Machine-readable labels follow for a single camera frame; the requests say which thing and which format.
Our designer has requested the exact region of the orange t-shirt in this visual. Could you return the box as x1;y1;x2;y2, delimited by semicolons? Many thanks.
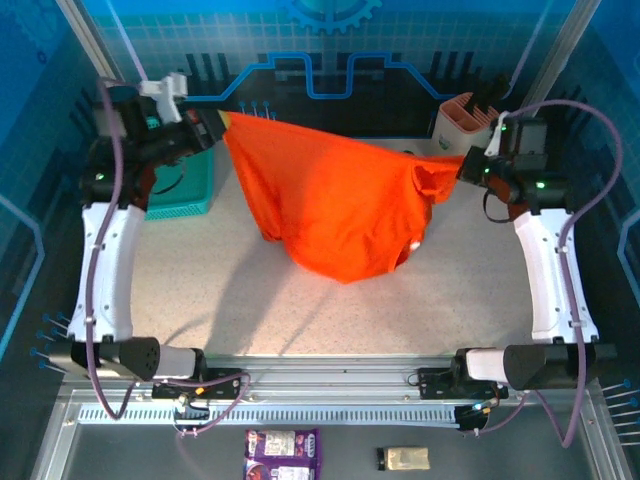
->
221;110;467;285

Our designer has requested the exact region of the cream knife block pink top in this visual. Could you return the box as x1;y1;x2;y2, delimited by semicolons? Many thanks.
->
430;92;501;154

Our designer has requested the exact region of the teal plastic basket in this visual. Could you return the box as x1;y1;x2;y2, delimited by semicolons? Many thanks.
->
144;147;216;222

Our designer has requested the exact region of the beige packet black end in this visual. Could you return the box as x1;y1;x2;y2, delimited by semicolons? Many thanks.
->
375;446;431;472

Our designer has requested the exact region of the purple snack packet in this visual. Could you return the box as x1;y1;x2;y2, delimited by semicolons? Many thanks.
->
243;428;322;480

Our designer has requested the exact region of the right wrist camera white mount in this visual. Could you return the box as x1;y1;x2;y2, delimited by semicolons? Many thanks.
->
486;112;512;157

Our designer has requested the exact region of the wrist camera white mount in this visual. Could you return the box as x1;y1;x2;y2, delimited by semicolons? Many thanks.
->
486;112;512;157
138;73;190;125

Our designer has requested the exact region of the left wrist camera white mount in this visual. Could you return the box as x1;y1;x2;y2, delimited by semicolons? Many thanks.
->
138;73;190;125

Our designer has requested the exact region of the black knife handle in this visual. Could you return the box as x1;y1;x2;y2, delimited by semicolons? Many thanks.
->
472;72;511;109

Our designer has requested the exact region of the aluminium frame post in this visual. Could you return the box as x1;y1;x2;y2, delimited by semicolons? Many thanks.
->
53;0;126;89
519;0;604;109

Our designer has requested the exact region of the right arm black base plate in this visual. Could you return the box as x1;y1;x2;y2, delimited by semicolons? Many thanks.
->
417;367;510;401

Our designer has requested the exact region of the aluminium frame rail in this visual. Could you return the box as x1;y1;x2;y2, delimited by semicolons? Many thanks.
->
59;355;601;405

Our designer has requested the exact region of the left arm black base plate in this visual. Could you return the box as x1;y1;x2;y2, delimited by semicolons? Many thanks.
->
151;367;242;401

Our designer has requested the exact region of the slotted grey cable duct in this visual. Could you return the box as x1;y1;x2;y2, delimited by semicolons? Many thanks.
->
77;403;461;427

